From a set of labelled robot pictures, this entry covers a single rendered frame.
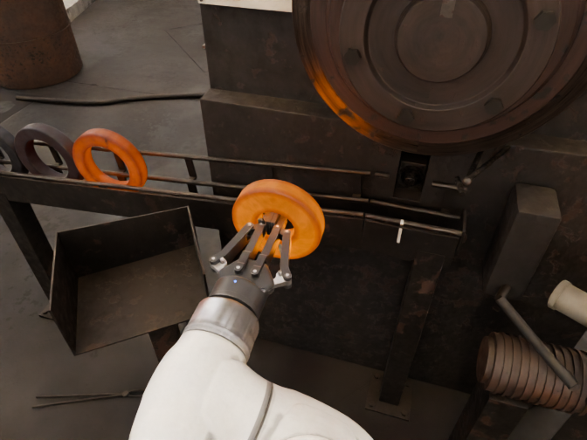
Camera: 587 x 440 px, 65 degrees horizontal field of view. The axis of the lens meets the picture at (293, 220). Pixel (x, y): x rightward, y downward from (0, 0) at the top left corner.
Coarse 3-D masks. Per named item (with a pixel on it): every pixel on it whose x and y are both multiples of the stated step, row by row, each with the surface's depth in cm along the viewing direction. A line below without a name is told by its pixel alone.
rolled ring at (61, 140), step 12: (24, 132) 113; (36, 132) 112; (48, 132) 112; (60, 132) 114; (24, 144) 116; (60, 144) 112; (72, 144) 115; (24, 156) 119; (36, 156) 122; (72, 156) 114; (36, 168) 122; (48, 168) 124; (72, 168) 117
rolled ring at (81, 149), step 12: (96, 132) 107; (108, 132) 108; (84, 144) 109; (96, 144) 108; (108, 144) 107; (120, 144) 107; (132, 144) 109; (84, 156) 112; (120, 156) 109; (132, 156) 108; (84, 168) 115; (96, 168) 117; (132, 168) 110; (144, 168) 112; (96, 180) 116; (108, 180) 118; (132, 180) 113; (144, 180) 114
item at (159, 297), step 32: (96, 224) 93; (128, 224) 95; (160, 224) 98; (192, 224) 93; (64, 256) 92; (96, 256) 98; (128, 256) 100; (160, 256) 102; (192, 256) 101; (64, 288) 87; (96, 288) 97; (128, 288) 96; (160, 288) 95; (192, 288) 95; (64, 320) 83; (96, 320) 91; (128, 320) 90; (160, 320) 89; (160, 352) 104
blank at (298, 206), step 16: (256, 192) 72; (272, 192) 71; (288, 192) 71; (304, 192) 73; (240, 208) 75; (256, 208) 74; (272, 208) 73; (288, 208) 72; (304, 208) 71; (320, 208) 74; (240, 224) 78; (304, 224) 74; (320, 224) 74; (304, 240) 76; (320, 240) 76; (304, 256) 79
